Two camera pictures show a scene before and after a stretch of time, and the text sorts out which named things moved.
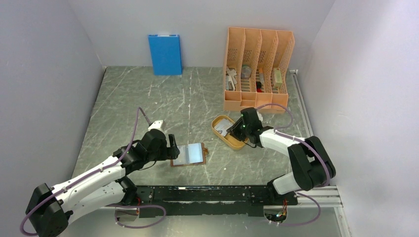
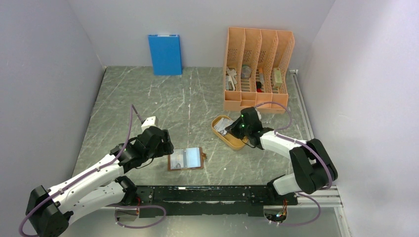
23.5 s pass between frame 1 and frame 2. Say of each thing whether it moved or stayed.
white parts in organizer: stayed
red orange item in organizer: stayed
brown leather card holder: moved
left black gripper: stayed
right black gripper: stayed
